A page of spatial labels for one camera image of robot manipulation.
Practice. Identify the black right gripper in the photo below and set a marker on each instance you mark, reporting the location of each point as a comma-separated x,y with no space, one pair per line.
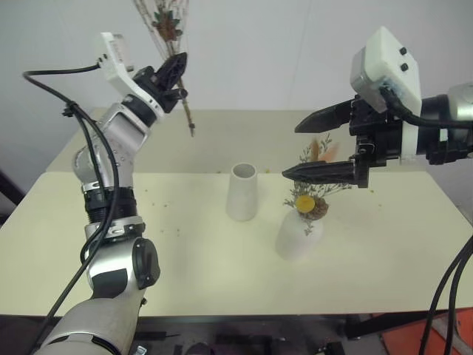
380,137

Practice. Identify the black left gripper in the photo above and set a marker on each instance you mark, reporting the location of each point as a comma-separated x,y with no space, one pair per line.
155,88

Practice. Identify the dried bouquet with brown flower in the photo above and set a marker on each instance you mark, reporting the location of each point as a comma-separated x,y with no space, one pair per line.
168,26

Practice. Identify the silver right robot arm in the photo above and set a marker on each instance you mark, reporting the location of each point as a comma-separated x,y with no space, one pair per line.
456,107

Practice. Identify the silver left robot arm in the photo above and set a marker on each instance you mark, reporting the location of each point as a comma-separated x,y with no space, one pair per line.
111,148

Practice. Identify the dried bouquet with yellow flower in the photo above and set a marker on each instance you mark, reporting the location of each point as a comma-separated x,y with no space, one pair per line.
305,203

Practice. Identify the white tapered vase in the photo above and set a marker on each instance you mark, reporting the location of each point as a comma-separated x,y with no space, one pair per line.
242,196

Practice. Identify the white rounded vase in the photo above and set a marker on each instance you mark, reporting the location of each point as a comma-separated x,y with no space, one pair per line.
295,240

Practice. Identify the orange red panel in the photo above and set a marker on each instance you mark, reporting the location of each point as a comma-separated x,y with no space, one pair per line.
410,340

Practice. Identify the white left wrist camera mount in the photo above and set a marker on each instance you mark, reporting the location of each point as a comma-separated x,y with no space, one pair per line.
116,70

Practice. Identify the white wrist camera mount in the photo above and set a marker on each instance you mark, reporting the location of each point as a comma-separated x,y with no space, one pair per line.
388,55
116,70

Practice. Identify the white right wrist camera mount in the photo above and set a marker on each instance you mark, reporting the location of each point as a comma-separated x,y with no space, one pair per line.
388,55

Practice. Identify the black metal frame bar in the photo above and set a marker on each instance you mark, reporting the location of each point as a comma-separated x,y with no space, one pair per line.
388,323

